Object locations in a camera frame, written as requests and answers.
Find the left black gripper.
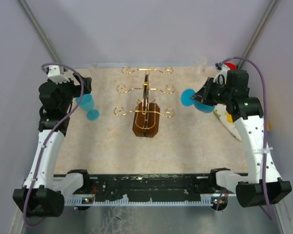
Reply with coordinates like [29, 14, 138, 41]
[52, 72, 92, 112]

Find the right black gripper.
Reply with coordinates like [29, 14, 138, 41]
[191, 77, 232, 106]

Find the blue wine glass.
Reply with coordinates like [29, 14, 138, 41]
[180, 89, 215, 114]
[79, 94, 100, 121]

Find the clear wine glass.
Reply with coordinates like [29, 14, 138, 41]
[195, 57, 207, 74]
[88, 63, 100, 72]

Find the red plastic wine glass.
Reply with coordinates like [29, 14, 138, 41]
[224, 62, 237, 70]

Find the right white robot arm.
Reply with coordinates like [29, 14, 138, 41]
[191, 70, 292, 208]

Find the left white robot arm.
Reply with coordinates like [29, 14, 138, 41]
[13, 72, 92, 218]

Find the patterned yellow cloth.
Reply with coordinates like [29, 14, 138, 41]
[213, 104, 242, 142]

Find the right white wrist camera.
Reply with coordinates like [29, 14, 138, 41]
[213, 63, 230, 85]

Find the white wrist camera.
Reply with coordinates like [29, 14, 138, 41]
[213, 63, 230, 85]
[43, 65, 70, 84]

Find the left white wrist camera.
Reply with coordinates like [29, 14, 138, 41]
[43, 65, 70, 84]

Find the left aluminium corner post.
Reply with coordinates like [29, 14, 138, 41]
[16, 0, 61, 62]

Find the aluminium corner post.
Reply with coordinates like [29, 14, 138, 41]
[16, 0, 61, 62]
[242, 0, 280, 59]

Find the gold wire glass rack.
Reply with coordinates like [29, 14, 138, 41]
[113, 66, 175, 138]

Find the right aluminium corner post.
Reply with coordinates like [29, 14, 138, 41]
[242, 0, 280, 59]

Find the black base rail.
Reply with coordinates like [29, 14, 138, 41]
[21, 173, 284, 212]

